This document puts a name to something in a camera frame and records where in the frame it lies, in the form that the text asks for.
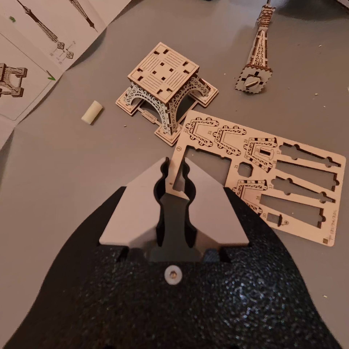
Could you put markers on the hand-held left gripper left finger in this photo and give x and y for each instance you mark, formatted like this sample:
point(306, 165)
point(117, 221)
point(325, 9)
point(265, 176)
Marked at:
point(131, 212)

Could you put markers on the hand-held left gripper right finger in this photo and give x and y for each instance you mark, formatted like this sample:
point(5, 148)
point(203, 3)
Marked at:
point(218, 215)

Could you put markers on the wooden puzzle parts sheet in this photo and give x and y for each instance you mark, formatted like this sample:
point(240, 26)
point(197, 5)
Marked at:
point(203, 131)

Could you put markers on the wooden model tower spire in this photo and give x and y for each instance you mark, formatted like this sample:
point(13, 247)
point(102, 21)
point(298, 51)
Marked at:
point(252, 79)

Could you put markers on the wooden model tower base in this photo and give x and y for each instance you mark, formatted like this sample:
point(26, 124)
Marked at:
point(163, 68)

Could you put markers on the small white wax cylinder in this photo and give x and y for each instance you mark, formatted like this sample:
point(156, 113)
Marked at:
point(92, 112)

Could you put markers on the white assembly instruction sheet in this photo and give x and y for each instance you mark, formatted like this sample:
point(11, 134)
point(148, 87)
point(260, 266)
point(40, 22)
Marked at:
point(27, 49)

